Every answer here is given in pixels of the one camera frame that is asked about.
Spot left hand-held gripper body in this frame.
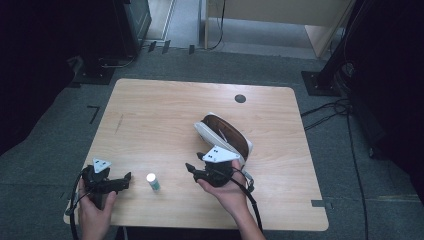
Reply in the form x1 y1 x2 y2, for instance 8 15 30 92
81 158 126 211

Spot dark curtain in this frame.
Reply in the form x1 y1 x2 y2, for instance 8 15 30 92
0 0 84 156

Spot black stand base plate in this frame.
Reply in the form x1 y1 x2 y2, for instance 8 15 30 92
71 56 116 86

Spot black hanging cable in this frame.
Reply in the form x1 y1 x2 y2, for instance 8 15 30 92
208 0 228 51

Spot small green white-capped bottle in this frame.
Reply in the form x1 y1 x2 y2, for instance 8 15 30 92
145 172 162 192

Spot black cabinet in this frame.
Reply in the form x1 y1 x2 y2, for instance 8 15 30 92
79 0 153 68

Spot white pencil case brown inside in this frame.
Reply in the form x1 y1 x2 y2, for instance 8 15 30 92
193 112 254 167

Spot hand-held gripper black cable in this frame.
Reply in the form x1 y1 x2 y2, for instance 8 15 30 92
67 169 88 240
219 166 264 234

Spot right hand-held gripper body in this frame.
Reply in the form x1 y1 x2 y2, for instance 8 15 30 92
194 144 241 188

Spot black metal stand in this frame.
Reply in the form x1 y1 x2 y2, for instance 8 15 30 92
300 0 369 98

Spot left hand-held gripper black cable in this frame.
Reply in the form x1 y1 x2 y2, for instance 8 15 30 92
67 169 88 240

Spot right hand-held gripper black cable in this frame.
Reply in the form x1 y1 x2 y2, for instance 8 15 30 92
219 166 264 234

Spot person's right hand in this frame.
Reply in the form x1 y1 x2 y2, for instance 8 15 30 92
196 159 250 219

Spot black floor cables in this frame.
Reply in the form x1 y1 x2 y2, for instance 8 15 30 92
299 98 370 240

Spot person's left hand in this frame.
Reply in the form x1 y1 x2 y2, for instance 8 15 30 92
77 187 118 229

